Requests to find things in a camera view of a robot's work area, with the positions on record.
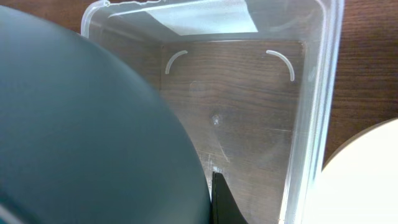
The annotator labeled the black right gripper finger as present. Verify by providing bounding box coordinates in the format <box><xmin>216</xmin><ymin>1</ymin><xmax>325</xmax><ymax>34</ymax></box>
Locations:
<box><xmin>211</xmin><ymin>172</ymin><xmax>248</xmax><ymax>224</ymax></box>

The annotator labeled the cream plastic bowl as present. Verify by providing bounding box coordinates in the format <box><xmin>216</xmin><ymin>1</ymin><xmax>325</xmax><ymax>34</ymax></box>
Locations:
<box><xmin>303</xmin><ymin>118</ymin><xmax>397</xmax><ymax>224</ymax></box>

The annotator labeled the blue plastic bowl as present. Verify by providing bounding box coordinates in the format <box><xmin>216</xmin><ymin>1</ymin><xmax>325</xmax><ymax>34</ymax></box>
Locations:
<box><xmin>1</xmin><ymin>7</ymin><xmax>211</xmax><ymax>224</ymax></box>

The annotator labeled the clear plastic container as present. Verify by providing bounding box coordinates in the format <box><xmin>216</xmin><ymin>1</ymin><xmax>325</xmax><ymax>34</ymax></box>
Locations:
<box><xmin>81</xmin><ymin>0</ymin><xmax>345</xmax><ymax>223</ymax></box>

